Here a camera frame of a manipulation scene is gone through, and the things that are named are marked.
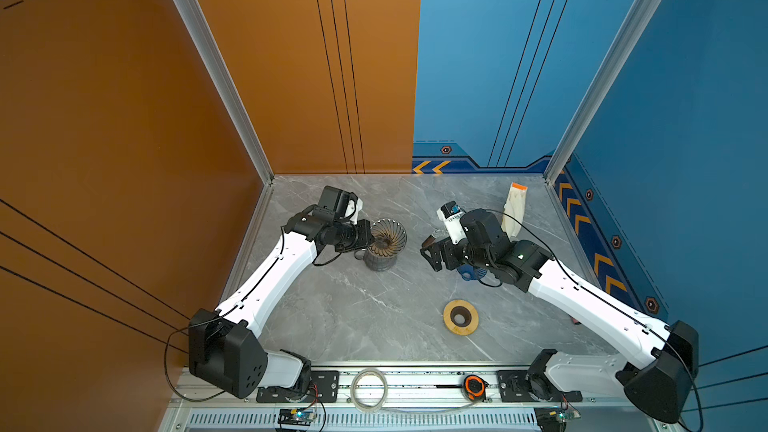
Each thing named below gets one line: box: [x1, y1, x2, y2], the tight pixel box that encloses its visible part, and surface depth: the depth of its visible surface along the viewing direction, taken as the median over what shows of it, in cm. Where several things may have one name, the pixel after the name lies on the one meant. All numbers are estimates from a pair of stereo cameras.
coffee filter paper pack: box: [501, 182, 528, 242], surface depth 102 cm
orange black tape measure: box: [463, 374, 489, 402], surface depth 72 cm
